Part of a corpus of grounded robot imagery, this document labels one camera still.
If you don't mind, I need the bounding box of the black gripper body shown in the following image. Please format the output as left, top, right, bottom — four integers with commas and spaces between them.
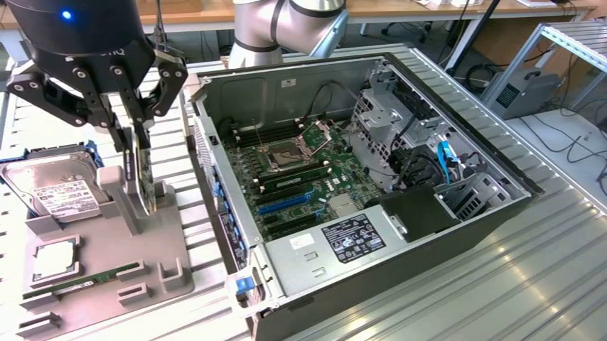
8, 0, 157, 94

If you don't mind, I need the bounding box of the graphics card with black cooler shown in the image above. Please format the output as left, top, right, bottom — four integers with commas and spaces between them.
120, 122, 161, 218

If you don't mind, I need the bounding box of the black RAM slot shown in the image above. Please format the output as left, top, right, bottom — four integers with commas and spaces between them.
236, 126, 304, 144
255, 164, 333, 188
233, 119, 304, 136
237, 130, 303, 148
235, 122, 307, 141
252, 160, 332, 184

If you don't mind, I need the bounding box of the silver hard disk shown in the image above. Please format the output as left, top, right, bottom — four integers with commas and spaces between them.
1, 152, 103, 224

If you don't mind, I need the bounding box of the CPU socket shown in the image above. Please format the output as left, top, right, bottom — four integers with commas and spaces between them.
257, 140, 313, 171

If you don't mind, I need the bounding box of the open metal socket cover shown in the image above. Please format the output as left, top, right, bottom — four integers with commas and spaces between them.
296, 119, 336, 158

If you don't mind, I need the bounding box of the green RAM stick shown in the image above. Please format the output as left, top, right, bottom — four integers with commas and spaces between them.
260, 173, 331, 191
21, 261, 143, 299

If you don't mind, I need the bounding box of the long black expansion slot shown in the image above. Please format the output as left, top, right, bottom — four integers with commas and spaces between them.
255, 187, 305, 207
264, 212, 316, 232
267, 220, 317, 239

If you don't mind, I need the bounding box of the grey parts rack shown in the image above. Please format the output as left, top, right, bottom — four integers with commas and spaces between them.
13, 165, 195, 339

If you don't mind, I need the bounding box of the green motherboard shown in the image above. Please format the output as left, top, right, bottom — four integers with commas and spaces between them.
220, 119, 385, 242

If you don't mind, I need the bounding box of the blue expansion slot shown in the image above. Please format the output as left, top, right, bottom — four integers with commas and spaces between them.
257, 195, 312, 216

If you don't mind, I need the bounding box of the silver drive cage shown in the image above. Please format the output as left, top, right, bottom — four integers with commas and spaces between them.
352, 58, 475, 178

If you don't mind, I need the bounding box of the silver CPU chip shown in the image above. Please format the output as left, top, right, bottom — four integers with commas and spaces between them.
32, 244, 80, 277

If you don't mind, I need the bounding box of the silver chipset heatsink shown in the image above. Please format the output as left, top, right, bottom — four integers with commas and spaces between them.
329, 197, 359, 217

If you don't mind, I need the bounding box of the black office chair base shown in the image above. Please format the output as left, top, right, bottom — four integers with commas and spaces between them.
379, 21, 435, 45

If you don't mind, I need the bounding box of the silver power supply unit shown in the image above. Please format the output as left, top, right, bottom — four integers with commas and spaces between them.
261, 205, 409, 299

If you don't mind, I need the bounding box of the black plastic shroud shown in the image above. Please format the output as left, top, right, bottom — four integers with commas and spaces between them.
363, 186, 464, 244

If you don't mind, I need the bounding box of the black slanted pole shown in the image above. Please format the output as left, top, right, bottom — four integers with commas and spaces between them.
448, 0, 503, 72

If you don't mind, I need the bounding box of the silver disk bay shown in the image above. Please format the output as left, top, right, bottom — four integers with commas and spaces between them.
435, 170, 532, 221

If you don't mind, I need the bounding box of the grey floor cabinet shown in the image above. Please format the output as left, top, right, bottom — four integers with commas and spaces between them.
481, 69, 564, 121

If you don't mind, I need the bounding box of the open black PC case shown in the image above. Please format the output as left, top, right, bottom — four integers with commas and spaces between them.
172, 51, 547, 341

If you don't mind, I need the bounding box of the wooden desk white frame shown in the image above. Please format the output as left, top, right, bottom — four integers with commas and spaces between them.
0, 0, 237, 72
343, 0, 599, 77

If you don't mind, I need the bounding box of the black looped wire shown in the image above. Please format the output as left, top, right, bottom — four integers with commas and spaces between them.
303, 81, 361, 120

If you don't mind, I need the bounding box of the black power wire bundle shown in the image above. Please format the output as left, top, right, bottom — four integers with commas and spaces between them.
388, 144, 449, 189

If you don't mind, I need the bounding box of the blue flat wire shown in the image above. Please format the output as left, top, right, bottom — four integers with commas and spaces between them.
437, 140, 459, 185

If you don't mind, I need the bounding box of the aluminium frame table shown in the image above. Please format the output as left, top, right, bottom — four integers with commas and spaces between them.
492, 19, 607, 111

